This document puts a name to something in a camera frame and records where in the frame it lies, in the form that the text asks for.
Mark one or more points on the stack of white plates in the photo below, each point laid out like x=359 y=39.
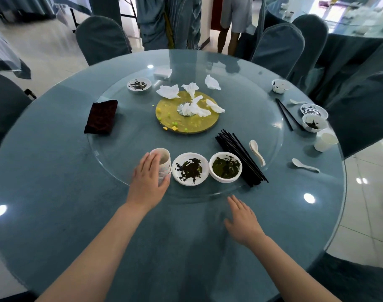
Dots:
x=179 y=177

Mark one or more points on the blue clothed background table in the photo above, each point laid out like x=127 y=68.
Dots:
x=345 y=53

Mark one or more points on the cluster of white dishes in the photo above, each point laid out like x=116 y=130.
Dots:
x=355 y=15

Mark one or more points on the person's right forearm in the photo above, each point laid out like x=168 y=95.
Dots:
x=292 y=273

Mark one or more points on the person's left forearm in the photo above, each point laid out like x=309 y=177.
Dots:
x=94 y=257

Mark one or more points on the dark red cloth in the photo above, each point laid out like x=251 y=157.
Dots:
x=101 y=117

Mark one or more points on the stack of white bowls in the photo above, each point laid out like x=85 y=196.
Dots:
x=216 y=179

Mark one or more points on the round blue table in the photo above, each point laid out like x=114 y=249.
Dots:
x=53 y=185

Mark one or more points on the yellow round disc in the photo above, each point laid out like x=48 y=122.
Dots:
x=207 y=122

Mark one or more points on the folded white napkin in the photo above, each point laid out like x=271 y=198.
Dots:
x=162 y=73

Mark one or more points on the round glass turntable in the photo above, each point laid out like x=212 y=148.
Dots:
x=131 y=144

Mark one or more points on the round white clothed table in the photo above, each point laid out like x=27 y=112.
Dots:
x=2 y=56
x=72 y=3

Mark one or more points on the person's left hand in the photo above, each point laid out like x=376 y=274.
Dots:
x=146 y=185

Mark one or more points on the person's right hand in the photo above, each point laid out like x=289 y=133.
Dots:
x=245 y=228

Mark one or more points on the bundle of black chopsticks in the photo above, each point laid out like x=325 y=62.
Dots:
x=242 y=160

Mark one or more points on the crumpled white tissue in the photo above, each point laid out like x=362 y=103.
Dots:
x=215 y=106
x=190 y=88
x=212 y=83
x=168 y=92
x=199 y=111

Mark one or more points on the red door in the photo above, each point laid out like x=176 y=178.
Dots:
x=216 y=12

